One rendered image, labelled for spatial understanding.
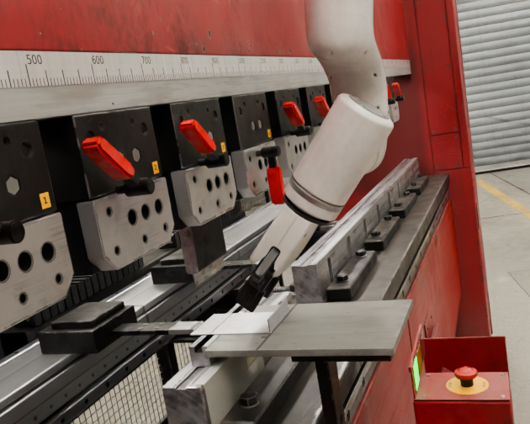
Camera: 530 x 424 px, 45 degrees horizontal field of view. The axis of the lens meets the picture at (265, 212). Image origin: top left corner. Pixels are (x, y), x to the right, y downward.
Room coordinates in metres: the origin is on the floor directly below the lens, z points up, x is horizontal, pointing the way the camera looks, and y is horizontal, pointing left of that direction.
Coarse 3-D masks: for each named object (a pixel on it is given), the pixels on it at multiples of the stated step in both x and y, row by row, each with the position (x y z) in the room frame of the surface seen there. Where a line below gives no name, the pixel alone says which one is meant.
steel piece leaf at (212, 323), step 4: (212, 316) 0.98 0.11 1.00; (216, 316) 0.98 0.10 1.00; (220, 316) 0.98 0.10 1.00; (224, 316) 0.97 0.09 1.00; (228, 316) 0.97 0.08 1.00; (208, 320) 0.97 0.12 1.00; (212, 320) 0.97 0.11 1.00; (216, 320) 0.96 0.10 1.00; (220, 320) 0.96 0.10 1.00; (224, 320) 0.96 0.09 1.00; (204, 324) 0.95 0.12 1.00; (208, 324) 0.95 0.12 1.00; (212, 324) 0.95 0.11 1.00; (216, 324) 0.94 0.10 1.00; (220, 324) 0.94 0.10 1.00; (200, 328) 0.94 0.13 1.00; (204, 328) 0.93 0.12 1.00; (208, 328) 0.93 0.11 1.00; (212, 328) 0.93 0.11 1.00; (196, 332) 0.92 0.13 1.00; (200, 332) 0.92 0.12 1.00; (204, 332) 0.91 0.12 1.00; (208, 332) 0.91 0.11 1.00
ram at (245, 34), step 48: (0, 0) 0.59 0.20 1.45; (48, 0) 0.65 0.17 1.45; (96, 0) 0.72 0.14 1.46; (144, 0) 0.82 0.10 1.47; (192, 0) 0.94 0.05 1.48; (240, 0) 1.11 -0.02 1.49; (288, 0) 1.36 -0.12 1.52; (384, 0) 2.48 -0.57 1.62; (0, 48) 0.57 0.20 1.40; (48, 48) 0.63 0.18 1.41; (96, 48) 0.70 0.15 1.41; (144, 48) 0.80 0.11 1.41; (192, 48) 0.92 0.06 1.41; (240, 48) 1.08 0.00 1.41; (288, 48) 1.32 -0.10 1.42; (384, 48) 2.36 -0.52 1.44; (0, 96) 0.56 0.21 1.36; (48, 96) 0.62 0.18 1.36; (96, 96) 0.69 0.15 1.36; (144, 96) 0.78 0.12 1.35; (192, 96) 0.89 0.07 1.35
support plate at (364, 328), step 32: (288, 320) 0.91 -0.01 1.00; (320, 320) 0.89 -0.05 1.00; (352, 320) 0.87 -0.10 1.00; (384, 320) 0.85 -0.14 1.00; (224, 352) 0.83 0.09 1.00; (256, 352) 0.82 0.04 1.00; (288, 352) 0.80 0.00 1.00; (320, 352) 0.78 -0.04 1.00; (352, 352) 0.77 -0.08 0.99; (384, 352) 0.75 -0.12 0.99
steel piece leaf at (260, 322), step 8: (264, 312) 0.96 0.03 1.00; (272, 312) 0.95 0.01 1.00; (280, 312) 0.91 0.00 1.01; (288, 312) 0.94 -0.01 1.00; (232, 320) 0.95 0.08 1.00; (240, 320) 0.94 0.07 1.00; (248, 320) 0.94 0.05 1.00; (256, 320) 0.93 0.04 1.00; (264, 320) 0.93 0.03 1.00; (272, 320) 0.88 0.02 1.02; (280, 320) 0.91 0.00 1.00; (216, 328) 0.92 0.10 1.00; (224, 328) 0.92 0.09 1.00; (232, 328) 0.91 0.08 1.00; (240, 328) 0.91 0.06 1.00; (248, 328) 0.90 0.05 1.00; (256, 328) 0.90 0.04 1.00; (264, 328) 0.89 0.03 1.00; (272, 328) 0.88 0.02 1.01
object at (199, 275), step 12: (192, 228) 0.89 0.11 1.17; (204, 228) 0.93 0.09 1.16; (216, 228) 0.96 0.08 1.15; (180, 240) 0.89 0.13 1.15; (192, 240) 0.89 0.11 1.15; (204, 240) 0.92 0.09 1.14; (216, 240) 0.95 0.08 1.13; (192, 252) 0.89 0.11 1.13; (204, 252) 0.91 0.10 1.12; (216, 252) 0.95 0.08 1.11; (192, 264) 0.89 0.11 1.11; (204, 264) 0.91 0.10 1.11; (216, 264) 0.96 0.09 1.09; (204, 276) 0.92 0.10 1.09
